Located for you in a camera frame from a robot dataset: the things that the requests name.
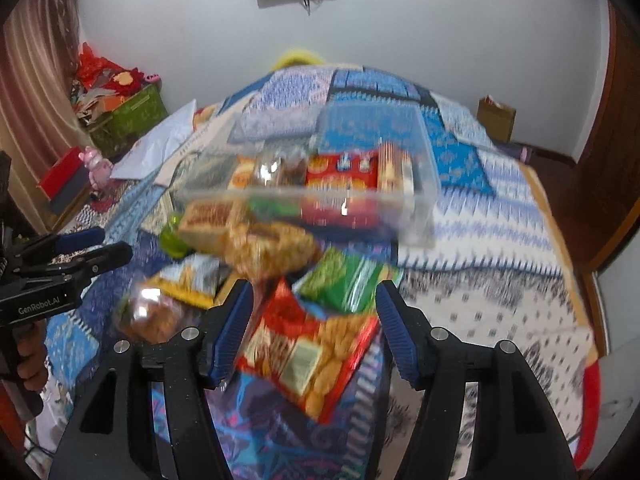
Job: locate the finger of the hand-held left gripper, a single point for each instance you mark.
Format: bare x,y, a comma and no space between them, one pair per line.
75,238
105,257

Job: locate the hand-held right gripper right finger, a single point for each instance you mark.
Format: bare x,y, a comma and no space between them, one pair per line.
396,332

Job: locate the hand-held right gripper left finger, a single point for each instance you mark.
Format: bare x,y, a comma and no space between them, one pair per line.
231,330

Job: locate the green snack packet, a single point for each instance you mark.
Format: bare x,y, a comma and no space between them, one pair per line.
345,282

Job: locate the red biscuit snack bag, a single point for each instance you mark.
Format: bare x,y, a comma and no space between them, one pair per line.
305,345

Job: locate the clear bag of yellow crackers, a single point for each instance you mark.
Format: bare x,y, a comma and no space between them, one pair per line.
270,250

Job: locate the clear plastic storage box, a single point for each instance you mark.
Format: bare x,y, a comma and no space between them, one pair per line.
320,175

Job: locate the clear bag of brown snacks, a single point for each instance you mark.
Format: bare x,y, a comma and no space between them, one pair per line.
150,312

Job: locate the person's left hand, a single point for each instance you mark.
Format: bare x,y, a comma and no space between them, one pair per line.
34,360

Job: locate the yellow and silver snack packet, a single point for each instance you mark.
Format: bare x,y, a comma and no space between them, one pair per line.
192,280

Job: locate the pink plush toy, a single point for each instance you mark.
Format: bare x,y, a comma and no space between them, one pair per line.
97,167

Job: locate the tan wafer packet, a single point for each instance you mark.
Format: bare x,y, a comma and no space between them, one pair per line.
205,220

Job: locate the white plastic bag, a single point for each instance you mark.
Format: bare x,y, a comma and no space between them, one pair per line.
157,147

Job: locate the green plastic crate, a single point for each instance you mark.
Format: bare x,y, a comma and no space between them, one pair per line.
127,120

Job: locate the brown curtain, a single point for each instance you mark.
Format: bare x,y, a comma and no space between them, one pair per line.
37,90

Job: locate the red snack box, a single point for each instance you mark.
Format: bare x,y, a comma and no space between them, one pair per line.
342,180

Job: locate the striped biscuit packet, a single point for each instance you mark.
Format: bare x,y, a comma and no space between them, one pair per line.
392,167

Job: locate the clear bag of dark nuts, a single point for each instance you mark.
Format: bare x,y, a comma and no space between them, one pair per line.
280,170

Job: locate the brown paper bag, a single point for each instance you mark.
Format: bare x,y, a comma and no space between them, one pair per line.
496,117

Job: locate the yellow round object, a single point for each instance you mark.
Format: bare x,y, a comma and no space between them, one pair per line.
295,57

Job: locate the wooden door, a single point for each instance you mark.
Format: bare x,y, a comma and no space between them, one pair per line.
607,145

